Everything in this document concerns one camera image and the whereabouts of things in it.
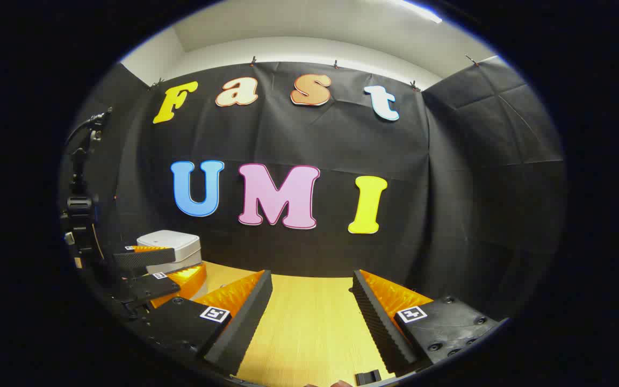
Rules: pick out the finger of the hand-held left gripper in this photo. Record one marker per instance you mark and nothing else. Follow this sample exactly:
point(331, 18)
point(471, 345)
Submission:
point(143, 258)
point(148, 287)

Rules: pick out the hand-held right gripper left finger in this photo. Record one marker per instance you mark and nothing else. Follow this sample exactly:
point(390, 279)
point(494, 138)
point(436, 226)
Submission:
point(245, 328)

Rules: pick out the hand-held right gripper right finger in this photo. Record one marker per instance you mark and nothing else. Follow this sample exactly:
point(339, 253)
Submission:
point(379, 322)

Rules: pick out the white desktop garbage bin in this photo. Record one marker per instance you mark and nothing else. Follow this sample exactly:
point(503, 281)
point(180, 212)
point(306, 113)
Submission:
point(170, 240)

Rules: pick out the wooden desktop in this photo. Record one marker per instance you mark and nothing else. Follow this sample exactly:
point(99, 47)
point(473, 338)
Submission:
point(309, 322)

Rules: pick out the black backdrop cloth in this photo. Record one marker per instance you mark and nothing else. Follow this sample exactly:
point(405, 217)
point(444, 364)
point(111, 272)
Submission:
point(449, 161)

